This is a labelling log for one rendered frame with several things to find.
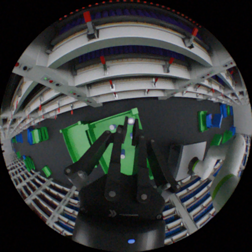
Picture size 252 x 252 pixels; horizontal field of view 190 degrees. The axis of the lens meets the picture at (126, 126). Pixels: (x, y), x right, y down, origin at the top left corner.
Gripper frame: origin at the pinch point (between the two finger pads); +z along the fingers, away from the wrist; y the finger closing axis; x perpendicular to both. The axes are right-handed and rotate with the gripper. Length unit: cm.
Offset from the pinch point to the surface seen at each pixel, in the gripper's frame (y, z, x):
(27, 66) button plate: -31.2, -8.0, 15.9
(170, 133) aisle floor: 53, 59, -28
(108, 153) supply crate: -5.7, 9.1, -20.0
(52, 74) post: -28.9, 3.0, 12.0
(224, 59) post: 29.0, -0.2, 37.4
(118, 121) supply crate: -4.3, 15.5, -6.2
